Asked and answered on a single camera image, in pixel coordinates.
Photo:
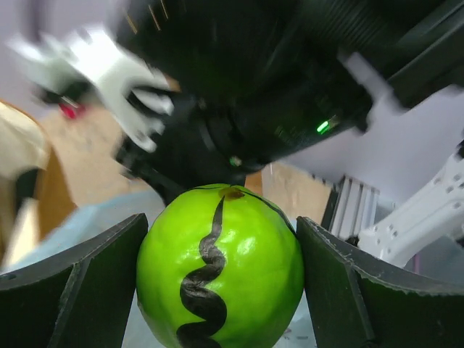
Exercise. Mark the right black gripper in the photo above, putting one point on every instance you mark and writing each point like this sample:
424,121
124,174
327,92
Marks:
172,168

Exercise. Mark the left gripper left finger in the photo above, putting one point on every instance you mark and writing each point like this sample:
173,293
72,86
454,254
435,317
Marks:
80,297

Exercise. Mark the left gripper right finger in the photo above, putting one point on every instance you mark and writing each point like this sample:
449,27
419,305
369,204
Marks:
357,300

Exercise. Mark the light blue plastic bag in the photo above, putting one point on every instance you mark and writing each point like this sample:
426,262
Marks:
91,220

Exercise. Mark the green watermelon toy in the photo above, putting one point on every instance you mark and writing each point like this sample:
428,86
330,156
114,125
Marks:
220,267

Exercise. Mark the brown Trader Joe's tote bag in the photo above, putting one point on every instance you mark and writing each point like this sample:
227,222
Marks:
35,197

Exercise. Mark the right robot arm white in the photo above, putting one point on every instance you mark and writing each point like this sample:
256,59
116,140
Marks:
262,80

